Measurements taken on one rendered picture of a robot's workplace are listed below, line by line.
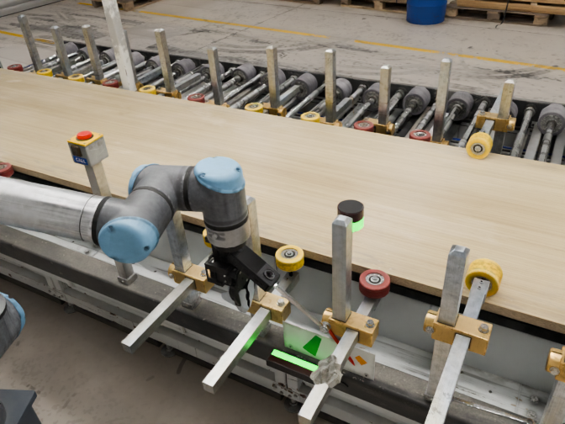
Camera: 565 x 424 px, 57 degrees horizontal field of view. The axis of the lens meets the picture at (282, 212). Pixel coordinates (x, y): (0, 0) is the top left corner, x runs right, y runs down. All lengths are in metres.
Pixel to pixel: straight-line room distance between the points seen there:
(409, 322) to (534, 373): 0.34
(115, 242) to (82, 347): 1.76
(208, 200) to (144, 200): 0.12
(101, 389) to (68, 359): 0.26
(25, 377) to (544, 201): 2.19
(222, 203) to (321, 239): 0.58
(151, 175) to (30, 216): 0.22
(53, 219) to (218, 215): 0.29
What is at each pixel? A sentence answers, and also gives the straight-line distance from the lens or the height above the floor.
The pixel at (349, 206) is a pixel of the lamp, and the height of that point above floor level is 1.17.
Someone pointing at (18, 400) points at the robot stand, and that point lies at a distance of 1.73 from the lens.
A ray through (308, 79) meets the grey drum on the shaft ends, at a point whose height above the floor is 0.84.
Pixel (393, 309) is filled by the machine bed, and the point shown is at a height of 0.74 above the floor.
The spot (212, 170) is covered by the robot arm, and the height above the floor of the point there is 1.35.
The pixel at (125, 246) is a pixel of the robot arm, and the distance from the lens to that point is 0.92.
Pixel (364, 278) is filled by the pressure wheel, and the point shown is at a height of 0.91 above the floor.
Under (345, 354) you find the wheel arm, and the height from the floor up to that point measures 0.86.
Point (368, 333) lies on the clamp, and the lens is 1.30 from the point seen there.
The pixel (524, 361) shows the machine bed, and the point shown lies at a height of 0.70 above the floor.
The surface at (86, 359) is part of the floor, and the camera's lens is 2.60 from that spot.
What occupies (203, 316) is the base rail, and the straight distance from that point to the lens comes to 1.60.
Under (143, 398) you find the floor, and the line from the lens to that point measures 2.37.
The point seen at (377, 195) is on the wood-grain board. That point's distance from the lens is 1.70.
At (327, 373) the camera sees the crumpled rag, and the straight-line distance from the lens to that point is 1.21.
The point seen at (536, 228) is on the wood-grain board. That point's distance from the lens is 1.66.
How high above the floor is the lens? 1.83
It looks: 35 degrees down
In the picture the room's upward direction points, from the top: 4 degrees counter-clockwise
